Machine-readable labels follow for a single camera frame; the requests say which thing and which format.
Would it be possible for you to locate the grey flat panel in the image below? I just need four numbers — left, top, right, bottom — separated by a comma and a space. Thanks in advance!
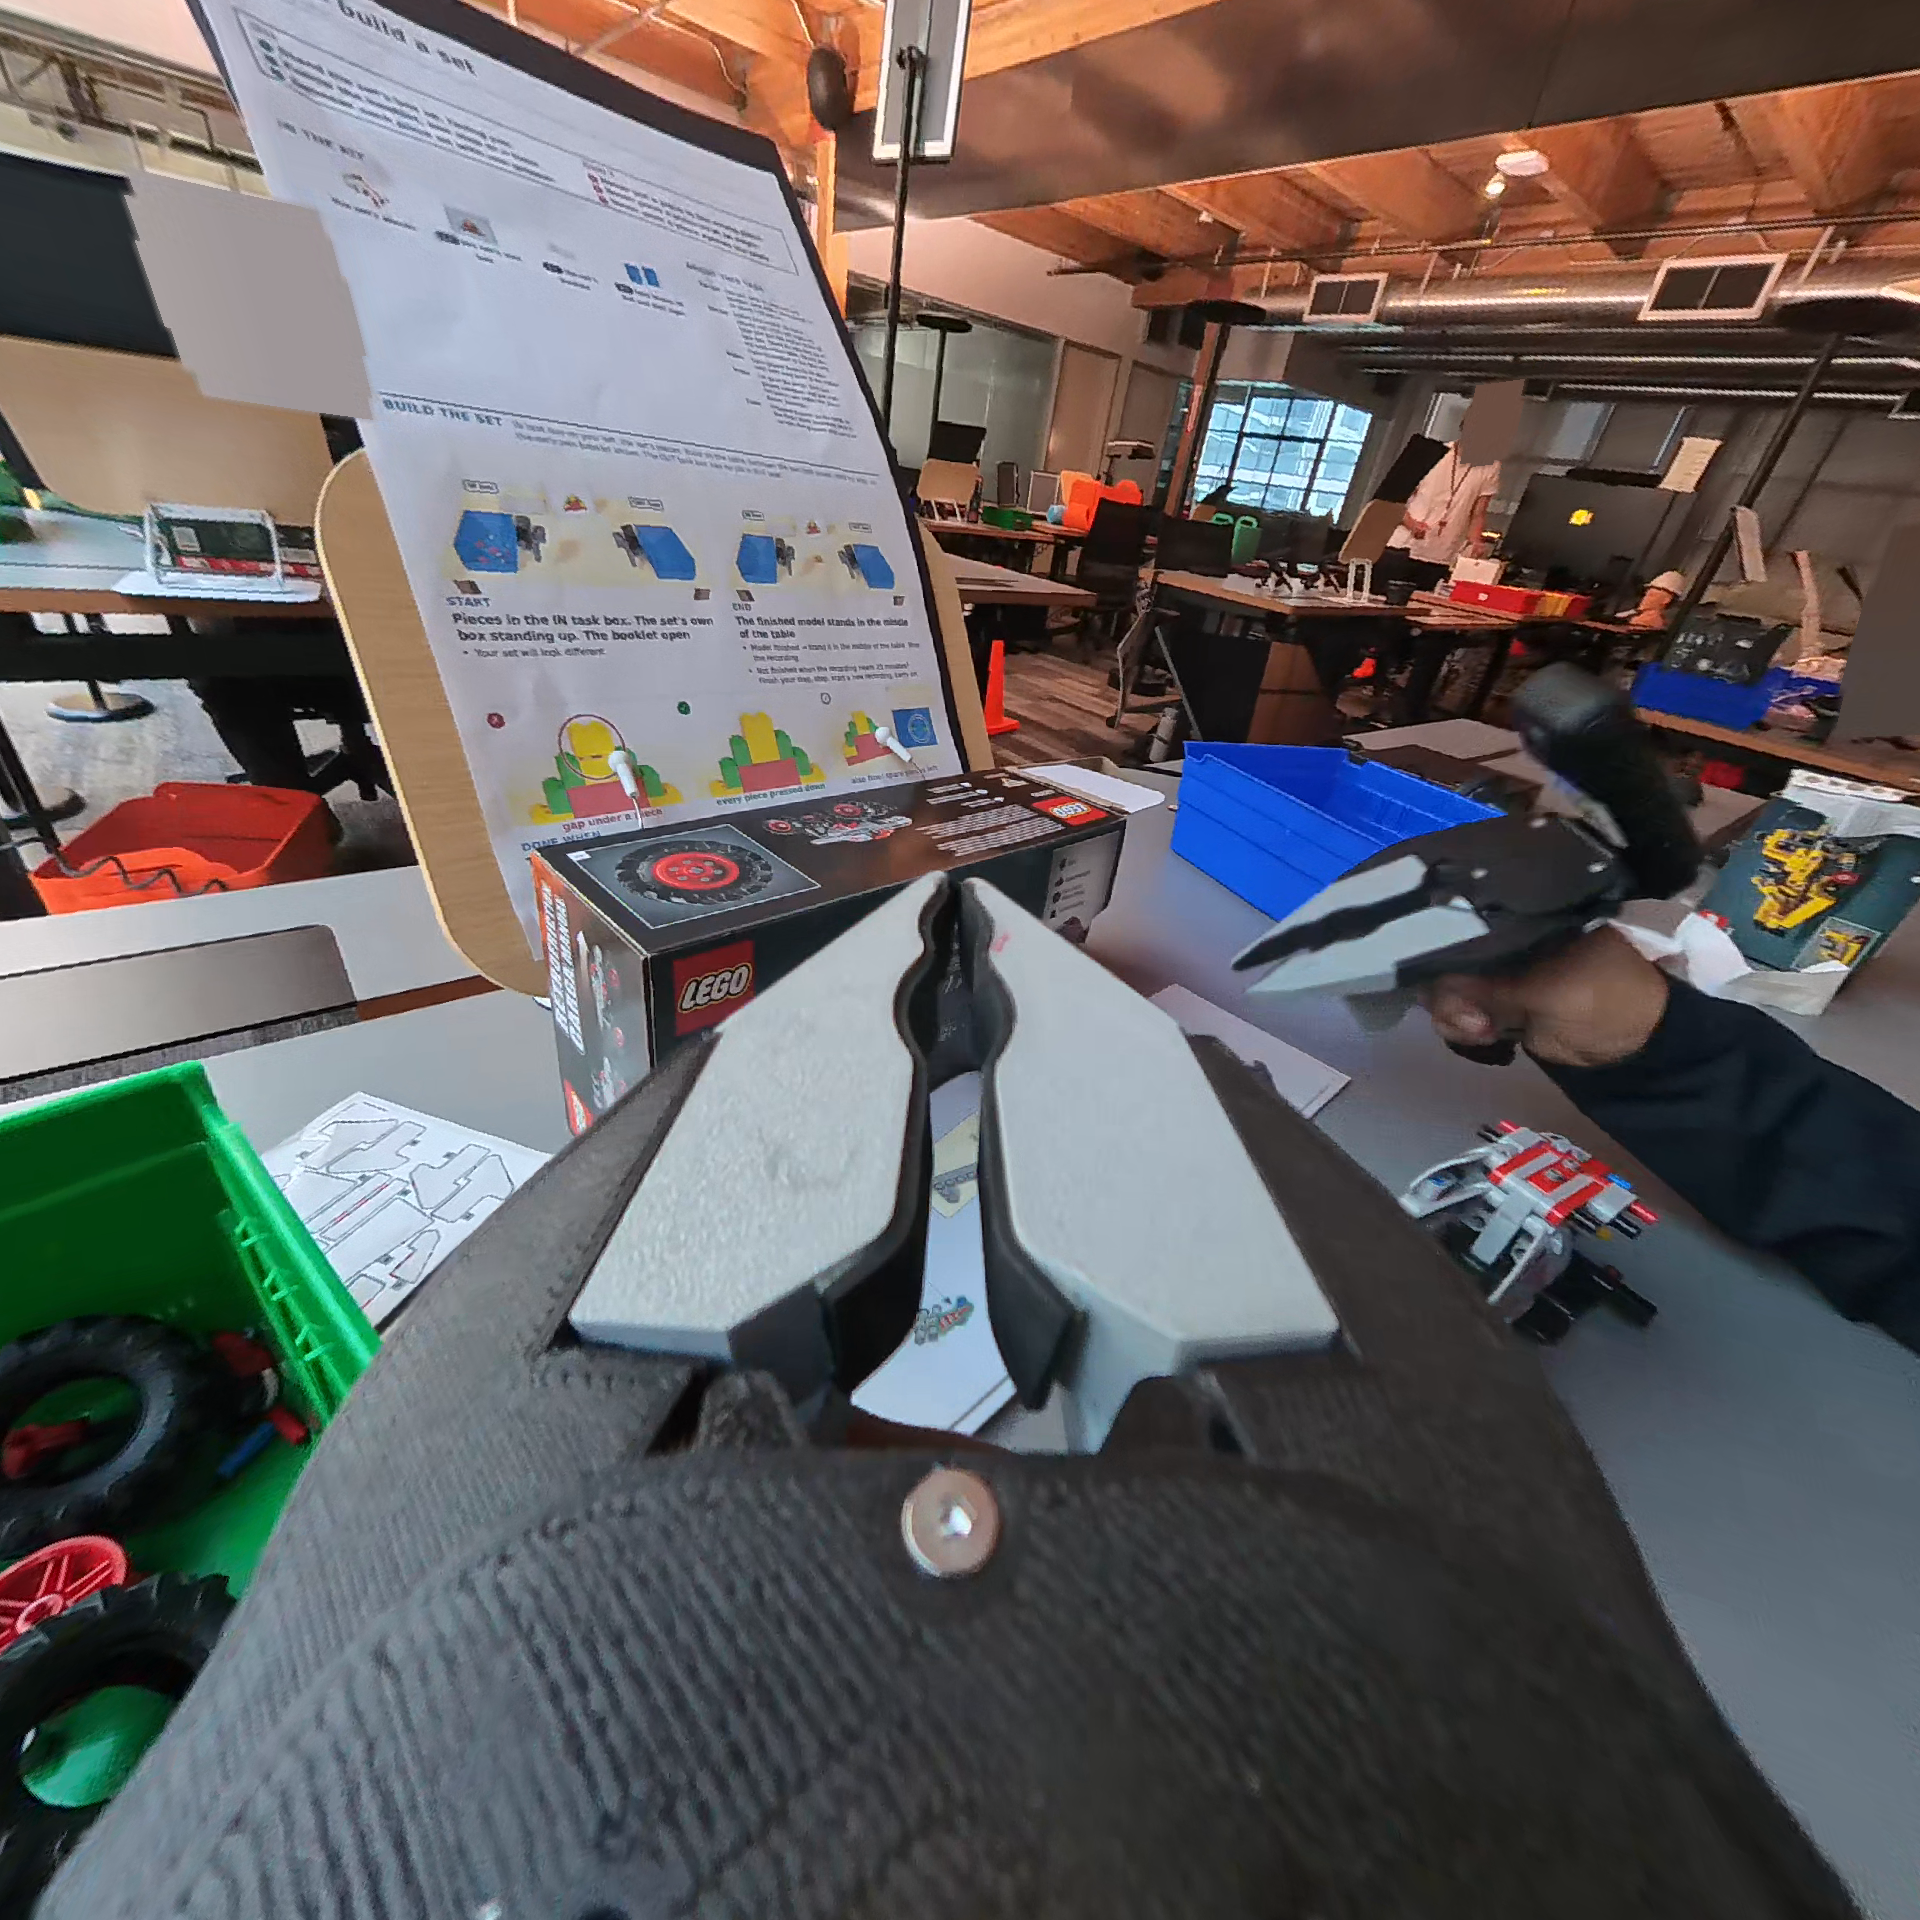
0, 924, 359, 1083

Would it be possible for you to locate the large black screen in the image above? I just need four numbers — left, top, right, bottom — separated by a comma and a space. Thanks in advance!
0, 151, 176, 358

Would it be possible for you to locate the person's right hand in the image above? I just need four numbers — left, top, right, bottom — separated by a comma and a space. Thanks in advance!
1419, 921, 1667, 1070

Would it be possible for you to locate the printed instruction poster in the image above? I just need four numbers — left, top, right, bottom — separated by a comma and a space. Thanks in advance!
194, 0, 962, 963

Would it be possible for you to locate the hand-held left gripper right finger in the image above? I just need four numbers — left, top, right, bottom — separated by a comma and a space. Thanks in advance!
961, 877, 1341, 1453

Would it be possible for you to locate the open instruction booklet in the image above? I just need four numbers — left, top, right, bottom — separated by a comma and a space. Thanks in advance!
851, 981, 1350, 1434

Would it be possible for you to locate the blue plastic bin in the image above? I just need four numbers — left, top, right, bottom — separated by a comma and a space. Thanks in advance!
1170, 738, 1504, 921

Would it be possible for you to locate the yellow vehicle lego box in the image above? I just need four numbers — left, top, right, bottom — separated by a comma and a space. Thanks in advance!
1700, 769, 1920, 977

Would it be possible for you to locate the small blue bin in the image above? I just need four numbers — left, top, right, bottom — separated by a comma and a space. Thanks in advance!
1632, 660, 1842, 734

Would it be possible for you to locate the clear display case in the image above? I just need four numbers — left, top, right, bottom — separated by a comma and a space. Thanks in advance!
143, 502, 324, 590

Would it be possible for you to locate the black floor lamp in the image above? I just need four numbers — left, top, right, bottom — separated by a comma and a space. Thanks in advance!
873, 0, 974, 469

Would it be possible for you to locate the black rubber tyre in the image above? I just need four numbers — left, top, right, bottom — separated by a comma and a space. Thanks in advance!
0, 1569, 237, 1920
0, 1316, 210, 1557

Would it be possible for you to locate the wooden poster board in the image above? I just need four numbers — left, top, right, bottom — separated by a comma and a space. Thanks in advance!
312, 449, 997, 1000

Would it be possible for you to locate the white sticker sheet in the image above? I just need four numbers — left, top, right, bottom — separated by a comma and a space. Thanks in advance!
262, 1091, 554, 1330

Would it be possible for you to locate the person's right forearm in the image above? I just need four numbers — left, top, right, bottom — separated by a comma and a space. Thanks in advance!
1542, 974, 1920, 1351

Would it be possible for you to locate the black lego set box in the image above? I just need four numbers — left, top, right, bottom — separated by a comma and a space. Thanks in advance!
531, 767, 1129, 1142

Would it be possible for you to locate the grey red lego model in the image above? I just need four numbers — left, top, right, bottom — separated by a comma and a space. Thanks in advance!
1400, 1124, 1665, 1345

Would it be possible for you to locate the white paper card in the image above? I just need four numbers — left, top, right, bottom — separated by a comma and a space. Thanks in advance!
1018, 761, 1166, 816

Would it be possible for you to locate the crumpled white paper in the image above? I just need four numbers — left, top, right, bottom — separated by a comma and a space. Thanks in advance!
1614, 907, 1853, 1016

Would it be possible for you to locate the black office chair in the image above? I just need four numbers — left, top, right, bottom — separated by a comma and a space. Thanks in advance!
1071, 498, 1159, 633

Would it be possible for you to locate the black computer monitor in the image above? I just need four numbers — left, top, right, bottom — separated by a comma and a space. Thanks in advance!
1497, 472, 1686, 590

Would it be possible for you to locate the green plastic bin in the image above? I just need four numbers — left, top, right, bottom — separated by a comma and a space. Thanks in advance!
0, 1062, 378, 1920

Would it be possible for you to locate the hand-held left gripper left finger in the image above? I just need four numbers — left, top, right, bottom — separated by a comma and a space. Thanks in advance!
568, 870, 962, 1409

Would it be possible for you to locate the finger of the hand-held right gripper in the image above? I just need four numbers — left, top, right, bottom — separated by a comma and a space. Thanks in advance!
1242, 903, 1496, 1002
1232, 852, 1450, 968

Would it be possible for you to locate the orange plastic bin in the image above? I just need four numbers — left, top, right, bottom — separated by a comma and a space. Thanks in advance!
29, 784, 340, 917

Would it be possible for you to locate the red wheel hub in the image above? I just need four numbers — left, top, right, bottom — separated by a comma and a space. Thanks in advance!
0, 1533, 132, 1653

